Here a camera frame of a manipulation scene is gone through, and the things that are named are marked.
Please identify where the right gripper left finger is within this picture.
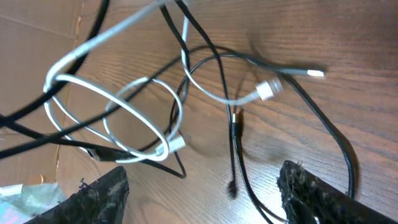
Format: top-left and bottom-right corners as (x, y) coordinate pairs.
(28, 166), (129, 224)

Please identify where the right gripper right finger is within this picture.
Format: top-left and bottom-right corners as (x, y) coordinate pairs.
(277, 161), (395, 224)

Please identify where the black usb cable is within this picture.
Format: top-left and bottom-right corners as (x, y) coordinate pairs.
(0, 0), (240, 200)
(174, 53), (357, 224)

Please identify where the white usb cable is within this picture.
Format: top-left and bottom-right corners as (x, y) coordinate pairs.
(43, 0), (284, 164)

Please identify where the cardboard box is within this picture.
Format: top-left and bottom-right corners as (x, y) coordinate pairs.
(1, 0), (82, 186)

